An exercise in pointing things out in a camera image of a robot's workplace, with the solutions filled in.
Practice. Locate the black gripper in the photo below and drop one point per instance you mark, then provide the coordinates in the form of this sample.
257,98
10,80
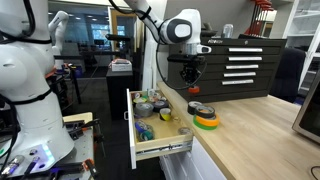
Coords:
191,69

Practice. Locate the small white robot arm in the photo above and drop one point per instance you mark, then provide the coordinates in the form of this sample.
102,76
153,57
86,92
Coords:
58,30

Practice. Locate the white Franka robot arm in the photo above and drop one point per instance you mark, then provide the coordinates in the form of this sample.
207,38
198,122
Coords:
30,100

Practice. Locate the yellow black hazard tape roll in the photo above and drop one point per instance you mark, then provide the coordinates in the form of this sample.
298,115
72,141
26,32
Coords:
165,114

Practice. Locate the large orange tape roll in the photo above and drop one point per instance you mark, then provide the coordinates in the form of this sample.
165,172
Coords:
208,121

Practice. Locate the large green tape roll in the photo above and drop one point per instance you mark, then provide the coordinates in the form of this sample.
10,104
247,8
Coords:
200,125

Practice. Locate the clear tape roll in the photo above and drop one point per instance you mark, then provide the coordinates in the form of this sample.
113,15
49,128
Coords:
184,130

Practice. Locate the wooden drawer with white front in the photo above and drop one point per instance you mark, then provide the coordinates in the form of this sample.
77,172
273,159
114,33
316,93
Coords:
160,126

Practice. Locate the blue tape roll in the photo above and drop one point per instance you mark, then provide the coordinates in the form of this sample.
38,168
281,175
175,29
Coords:
140,126

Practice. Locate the teal tape roll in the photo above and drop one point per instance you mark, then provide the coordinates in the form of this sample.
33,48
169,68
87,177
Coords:
147,135

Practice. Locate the white drawer cabinet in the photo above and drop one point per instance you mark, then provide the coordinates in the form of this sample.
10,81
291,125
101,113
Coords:
190,163

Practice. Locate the black metal tool chest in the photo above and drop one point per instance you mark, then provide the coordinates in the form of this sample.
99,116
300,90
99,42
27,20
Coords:
233,66

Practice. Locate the white box with red print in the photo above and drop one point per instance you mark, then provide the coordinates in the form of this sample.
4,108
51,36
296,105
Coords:
121,65

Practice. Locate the black cabinet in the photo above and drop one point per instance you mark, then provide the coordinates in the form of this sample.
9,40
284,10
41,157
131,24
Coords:
118,93

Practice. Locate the red bar clamps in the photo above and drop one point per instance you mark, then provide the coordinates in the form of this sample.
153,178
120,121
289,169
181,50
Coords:
260,16

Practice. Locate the black office chair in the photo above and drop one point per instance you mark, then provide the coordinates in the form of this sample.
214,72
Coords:
288,73

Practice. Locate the black clamp tool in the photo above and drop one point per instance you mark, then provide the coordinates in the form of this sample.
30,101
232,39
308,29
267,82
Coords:
81,128

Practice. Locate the black desk with clutter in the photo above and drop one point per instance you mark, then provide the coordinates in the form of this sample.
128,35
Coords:
68,80

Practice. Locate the white shelving unit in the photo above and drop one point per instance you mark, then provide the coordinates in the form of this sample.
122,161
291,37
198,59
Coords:
308,40

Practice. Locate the orange black plug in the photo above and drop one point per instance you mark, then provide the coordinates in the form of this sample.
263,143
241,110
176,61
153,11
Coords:
90,166

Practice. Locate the robot mounting platform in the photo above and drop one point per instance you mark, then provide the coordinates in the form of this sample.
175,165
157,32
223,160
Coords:
78,150

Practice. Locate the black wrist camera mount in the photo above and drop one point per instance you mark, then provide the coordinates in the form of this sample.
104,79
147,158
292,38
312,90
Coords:
185,58

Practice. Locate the grey duct tape roll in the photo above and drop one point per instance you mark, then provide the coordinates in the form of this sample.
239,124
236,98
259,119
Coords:
144,109

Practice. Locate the black camera on stand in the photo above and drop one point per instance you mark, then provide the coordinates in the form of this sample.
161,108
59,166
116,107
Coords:
116,37

